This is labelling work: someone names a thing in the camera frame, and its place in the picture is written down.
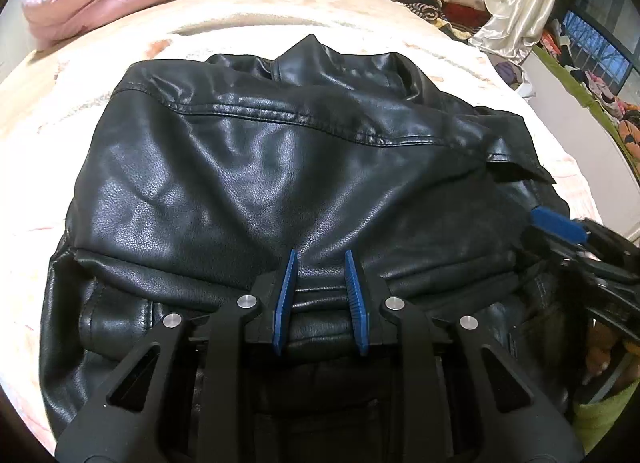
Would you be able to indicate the yellow-green fabric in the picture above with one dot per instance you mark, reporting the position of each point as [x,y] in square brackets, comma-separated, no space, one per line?
[610,413]

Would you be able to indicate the heap of colourful clothes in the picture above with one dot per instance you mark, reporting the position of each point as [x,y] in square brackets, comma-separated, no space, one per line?
[605,93]

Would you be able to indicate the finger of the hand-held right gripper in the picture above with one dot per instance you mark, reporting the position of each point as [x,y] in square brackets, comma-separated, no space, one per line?
[555,223]
[610,245]

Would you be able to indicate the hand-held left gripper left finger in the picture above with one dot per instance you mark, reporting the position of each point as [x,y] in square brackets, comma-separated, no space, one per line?
[286,293]

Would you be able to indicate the dark window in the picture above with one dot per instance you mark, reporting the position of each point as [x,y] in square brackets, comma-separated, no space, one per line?
[600,43]

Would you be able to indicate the green ledge cover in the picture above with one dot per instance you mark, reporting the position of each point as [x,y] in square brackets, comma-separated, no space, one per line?
[570,78]

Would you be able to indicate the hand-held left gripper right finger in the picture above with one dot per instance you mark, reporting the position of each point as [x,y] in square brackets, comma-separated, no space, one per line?
[356,298]

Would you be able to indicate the black leather jacket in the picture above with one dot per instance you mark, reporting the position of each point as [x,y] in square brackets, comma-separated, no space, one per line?
[250,168]

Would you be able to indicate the white orange printed blanket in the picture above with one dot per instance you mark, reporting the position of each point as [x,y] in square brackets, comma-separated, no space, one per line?
[50,118]

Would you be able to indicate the cream satin curtain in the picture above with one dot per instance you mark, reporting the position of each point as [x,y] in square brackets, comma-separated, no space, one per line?
[525,3]

